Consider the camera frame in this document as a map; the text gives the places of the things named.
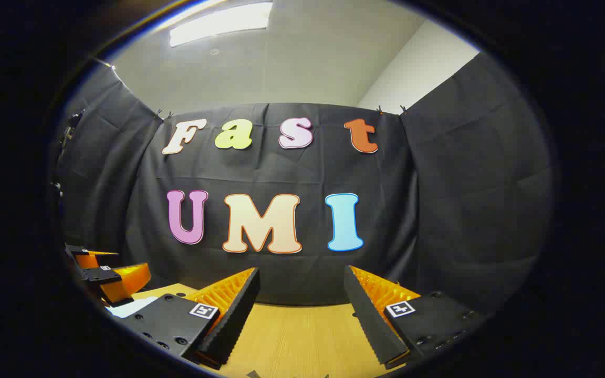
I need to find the black backdrop cloth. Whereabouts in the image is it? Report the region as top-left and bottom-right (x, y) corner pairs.
(50, 50), (555, 316)

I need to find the white suitcase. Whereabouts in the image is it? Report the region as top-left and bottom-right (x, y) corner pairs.
(106, 297), (159, 319)

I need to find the ceiling light panel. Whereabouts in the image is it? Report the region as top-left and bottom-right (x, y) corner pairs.
(169, 1), (274, 48)

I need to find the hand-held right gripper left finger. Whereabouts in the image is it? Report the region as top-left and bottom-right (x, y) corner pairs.
(116, 267), (261, 368)

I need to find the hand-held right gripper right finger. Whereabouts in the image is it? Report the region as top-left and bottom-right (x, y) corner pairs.
(343, 265), (492, 368)

